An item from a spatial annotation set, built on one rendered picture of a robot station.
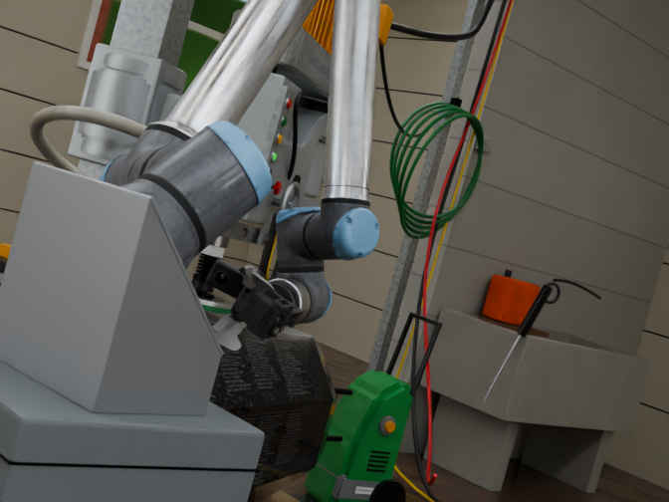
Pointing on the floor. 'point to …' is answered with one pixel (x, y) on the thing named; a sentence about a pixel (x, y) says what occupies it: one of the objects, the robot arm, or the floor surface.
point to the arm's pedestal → (117, 451)
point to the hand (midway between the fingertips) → (217, 303)
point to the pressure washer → (368, 435)
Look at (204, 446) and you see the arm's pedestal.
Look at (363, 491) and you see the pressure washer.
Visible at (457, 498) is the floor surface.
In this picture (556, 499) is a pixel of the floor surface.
